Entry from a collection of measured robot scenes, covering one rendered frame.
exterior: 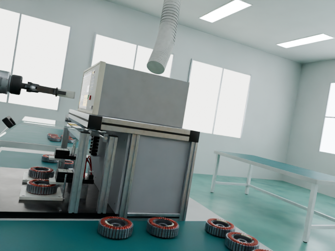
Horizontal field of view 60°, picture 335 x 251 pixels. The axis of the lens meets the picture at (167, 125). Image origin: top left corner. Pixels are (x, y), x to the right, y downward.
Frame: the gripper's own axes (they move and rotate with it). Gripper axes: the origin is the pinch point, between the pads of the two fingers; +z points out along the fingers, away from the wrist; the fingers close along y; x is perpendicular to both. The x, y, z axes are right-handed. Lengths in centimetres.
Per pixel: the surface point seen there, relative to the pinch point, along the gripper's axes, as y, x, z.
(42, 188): 9.6, -37.2, -3.8
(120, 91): 14.5, 4.2, 18.7
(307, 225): -103, -97, 290
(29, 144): -153, -45, -11
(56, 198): 11.5, -40.0, 1.6
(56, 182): 7.4, -34.8, 0.9
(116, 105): 14.5, -1.6, 18.0
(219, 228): 41, -40, 56
